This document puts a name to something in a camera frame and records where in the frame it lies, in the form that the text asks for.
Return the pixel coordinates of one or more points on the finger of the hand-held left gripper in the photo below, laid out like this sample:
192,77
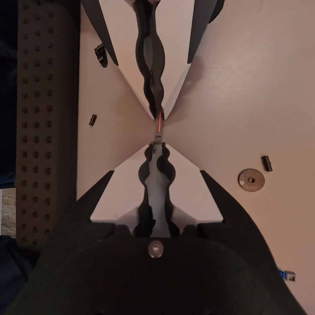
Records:
118,29
177,37

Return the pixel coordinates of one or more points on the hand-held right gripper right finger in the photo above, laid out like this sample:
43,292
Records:
194,196

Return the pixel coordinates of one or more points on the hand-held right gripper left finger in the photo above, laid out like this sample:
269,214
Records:
118,196

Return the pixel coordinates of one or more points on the grey orange-striped lego plate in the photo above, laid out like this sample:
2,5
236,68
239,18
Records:
157,131

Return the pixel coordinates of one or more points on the dark round lego disc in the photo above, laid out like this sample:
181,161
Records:
251,179

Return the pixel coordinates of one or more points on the black lego pin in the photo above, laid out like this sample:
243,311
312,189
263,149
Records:
92,120
267,163

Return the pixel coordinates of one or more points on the small blue lego piece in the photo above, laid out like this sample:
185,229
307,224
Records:
281,273

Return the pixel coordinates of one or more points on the black perforated seat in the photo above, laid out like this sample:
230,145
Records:
46,123

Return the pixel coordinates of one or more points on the shiny black lego bracket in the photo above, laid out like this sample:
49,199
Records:
101,55

